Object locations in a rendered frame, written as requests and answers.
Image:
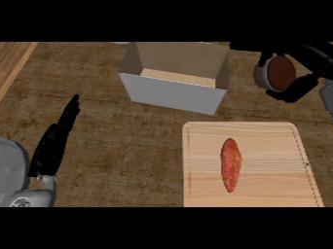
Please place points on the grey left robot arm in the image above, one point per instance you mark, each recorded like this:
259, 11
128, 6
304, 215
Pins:
1, 168

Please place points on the open cardboard box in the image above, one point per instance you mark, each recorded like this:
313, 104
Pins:
174, 94

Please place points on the pale wooden cutting board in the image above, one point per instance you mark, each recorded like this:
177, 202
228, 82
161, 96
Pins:
270, 142

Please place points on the brown cupcake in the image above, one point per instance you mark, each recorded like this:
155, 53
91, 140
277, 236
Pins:
280, 73

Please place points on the orange sweet potato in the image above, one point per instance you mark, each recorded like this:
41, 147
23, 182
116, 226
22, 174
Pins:
231, 165

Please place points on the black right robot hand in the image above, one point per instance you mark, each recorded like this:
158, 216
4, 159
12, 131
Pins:
320, 56

